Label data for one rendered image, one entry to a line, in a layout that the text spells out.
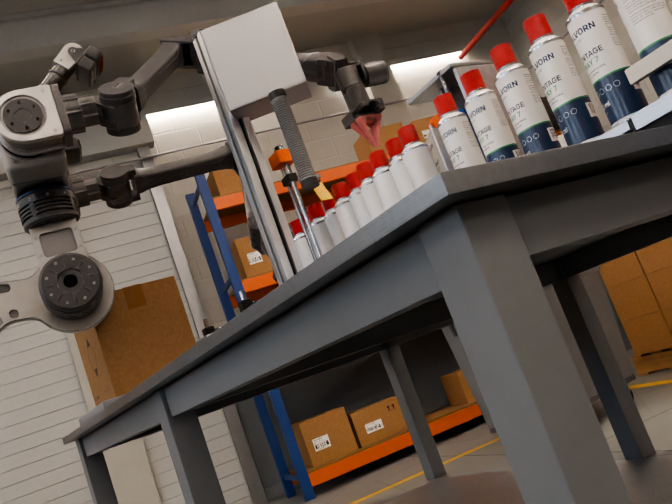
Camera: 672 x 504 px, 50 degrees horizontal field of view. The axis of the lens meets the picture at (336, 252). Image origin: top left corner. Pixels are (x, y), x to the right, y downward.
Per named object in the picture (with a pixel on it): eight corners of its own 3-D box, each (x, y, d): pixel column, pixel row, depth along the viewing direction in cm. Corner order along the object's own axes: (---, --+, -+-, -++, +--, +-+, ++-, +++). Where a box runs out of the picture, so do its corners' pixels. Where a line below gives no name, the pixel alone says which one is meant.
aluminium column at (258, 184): (322, 318, 147) (217, 27, 158) (303, 324, 144) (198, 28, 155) (312, 323, 151) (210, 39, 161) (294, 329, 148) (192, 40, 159)
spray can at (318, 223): (355, 285, 157) (323, 198, 160) (333, 293, 157) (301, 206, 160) (356, 287, 162) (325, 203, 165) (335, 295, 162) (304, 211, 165)
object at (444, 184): (1007, 66, 126) (1002, 56, 127) (448, 195, 57) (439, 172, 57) (387, 333, 301) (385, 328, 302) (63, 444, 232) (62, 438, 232)
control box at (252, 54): (306, 81, 147) (276, 0, 150) (229, 111, 148) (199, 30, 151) (313, 98, 157) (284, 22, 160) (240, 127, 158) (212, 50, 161)
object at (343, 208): (388, 268, 149) (353, 177, 152) (368, 274, 146) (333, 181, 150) (375, 275, 153) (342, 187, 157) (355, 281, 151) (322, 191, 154)
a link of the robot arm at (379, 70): (325, 87, 184) (324, 53, 179) (364, 78, 188) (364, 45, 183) (348, 103, 175) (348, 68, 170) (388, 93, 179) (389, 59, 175)
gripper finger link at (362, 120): (377, 153, 178) (363, 119, 180) (393, 140, 172) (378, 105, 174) (355, 157, 175) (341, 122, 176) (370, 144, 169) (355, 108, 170)
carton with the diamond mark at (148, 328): (205, 369, 193) (174, 274, 198) (116, 398, 181) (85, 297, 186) (177, 386, 219) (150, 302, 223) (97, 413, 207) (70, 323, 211)
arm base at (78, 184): (75, 218, 209) (63, 180, 211) (103, 211, 212) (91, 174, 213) (74, 208, 201) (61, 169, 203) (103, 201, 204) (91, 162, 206)
